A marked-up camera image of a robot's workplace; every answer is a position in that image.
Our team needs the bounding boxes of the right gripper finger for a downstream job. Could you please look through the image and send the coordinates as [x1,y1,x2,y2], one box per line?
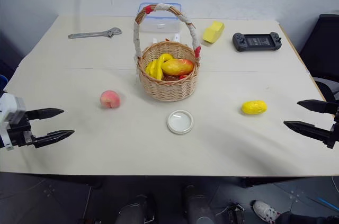
[283,120,339,150]
[297,99,339,115]

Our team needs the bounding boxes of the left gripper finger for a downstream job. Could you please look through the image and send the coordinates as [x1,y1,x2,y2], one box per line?
[25,107,65,122]
[32,129,76,149]

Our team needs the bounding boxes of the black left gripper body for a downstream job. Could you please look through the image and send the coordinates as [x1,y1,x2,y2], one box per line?
[4,111,36,148]

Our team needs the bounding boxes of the black office chair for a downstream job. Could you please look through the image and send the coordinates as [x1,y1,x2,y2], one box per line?
[298,13,339,103]

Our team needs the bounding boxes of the yellow lemon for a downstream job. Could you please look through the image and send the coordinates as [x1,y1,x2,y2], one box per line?
[241,99,267,115]

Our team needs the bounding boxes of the pink peach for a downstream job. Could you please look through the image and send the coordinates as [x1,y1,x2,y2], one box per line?
[99,90,122,109]

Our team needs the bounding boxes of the dark trouser leg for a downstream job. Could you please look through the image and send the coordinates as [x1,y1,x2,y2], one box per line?
[276,210,339,224]

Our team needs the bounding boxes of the dark grey game controller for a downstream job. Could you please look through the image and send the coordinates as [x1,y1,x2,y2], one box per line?
[232,31,282,52]

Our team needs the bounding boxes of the white patterned shoe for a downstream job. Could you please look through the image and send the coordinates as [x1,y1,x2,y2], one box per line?
[252,200,280,222]

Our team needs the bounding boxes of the silver adjustable wrench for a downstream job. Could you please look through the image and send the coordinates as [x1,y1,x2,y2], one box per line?
[67,27,123,40]

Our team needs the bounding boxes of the dark rounded robot leg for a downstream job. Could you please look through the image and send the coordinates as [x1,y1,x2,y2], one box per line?
[115,194,156,224]
[182,185,216,224]

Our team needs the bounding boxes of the black device on floor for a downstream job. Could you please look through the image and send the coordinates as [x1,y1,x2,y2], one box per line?
[226,202,246,224]

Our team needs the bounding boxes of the yellow banana bunch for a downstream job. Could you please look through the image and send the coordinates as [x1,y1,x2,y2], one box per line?
[145,53,174,80]

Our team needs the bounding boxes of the white round lid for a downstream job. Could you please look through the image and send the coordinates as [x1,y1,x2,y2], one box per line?
[166,110,194,135]

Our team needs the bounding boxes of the yellow sponge block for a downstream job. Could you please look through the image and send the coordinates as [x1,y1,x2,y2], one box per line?
[202,21,225,44]

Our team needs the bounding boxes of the yellow red mango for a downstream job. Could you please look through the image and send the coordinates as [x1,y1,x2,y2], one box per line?
[161,58,194,76]

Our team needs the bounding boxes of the clear container with blue lid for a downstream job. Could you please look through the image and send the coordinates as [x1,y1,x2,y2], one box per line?
[137,2,183,33]

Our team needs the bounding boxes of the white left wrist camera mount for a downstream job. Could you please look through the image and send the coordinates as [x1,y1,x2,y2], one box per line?
[0,92,26,151]

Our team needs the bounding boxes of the wicker basket with handle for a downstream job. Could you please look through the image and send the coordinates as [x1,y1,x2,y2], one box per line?
[132,3,202,102]

